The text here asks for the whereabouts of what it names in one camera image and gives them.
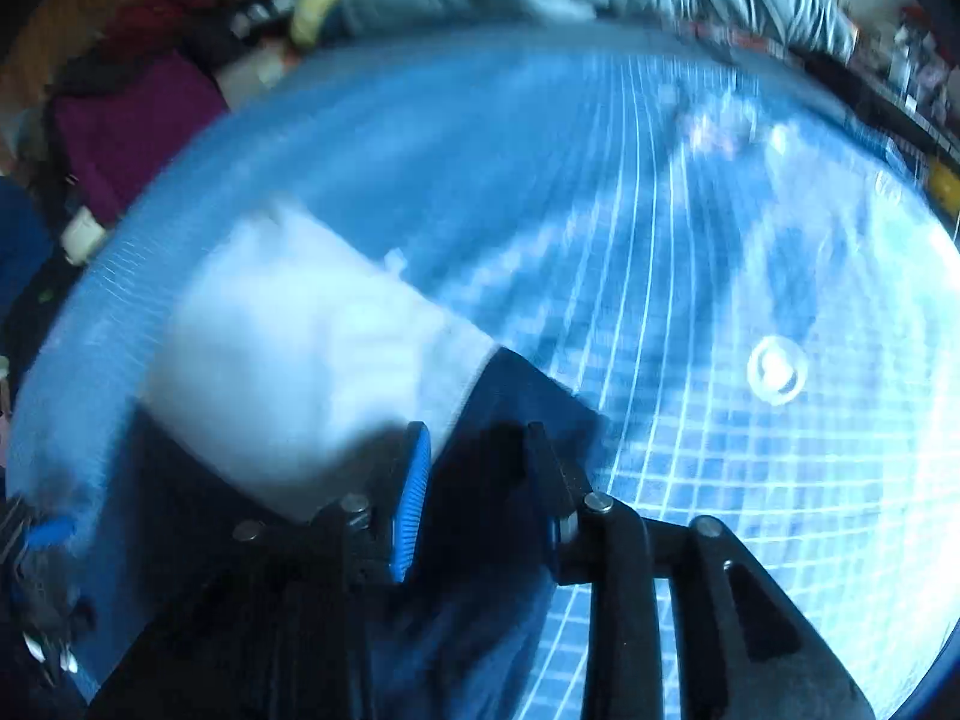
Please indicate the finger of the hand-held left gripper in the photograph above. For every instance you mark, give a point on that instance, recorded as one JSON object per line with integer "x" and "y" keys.
{"x": 49, "y": 532}

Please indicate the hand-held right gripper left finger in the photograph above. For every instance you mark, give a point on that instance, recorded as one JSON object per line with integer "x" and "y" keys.
{"x": 412, "y": 495}

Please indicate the blue grid printed bed sheet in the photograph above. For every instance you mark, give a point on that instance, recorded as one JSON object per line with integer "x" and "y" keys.
{"x": 675, "y": 240}

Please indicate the yellow plush toy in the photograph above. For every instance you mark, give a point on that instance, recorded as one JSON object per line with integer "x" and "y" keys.
{"x": 319, "y": 4}

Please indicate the white garment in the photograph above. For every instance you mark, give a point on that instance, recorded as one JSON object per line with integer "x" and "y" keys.
{"x": 300, "y": 360}

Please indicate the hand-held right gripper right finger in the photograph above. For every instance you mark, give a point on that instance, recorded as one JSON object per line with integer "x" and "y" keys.
{"x": 555, "y": 495}

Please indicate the maroon cloth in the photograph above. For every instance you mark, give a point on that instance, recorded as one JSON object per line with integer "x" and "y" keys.
{"x": 135, "y": 127}

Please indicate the dark navy pants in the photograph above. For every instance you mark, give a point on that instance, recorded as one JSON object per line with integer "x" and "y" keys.
{"x": 495, "y": 405}

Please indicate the dark wooden shelf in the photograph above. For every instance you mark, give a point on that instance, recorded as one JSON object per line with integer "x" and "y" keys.
{"x": 892, "y": 112}

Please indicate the white cup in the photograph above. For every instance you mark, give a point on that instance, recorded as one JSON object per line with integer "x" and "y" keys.
{"x": 82, "y": 236}

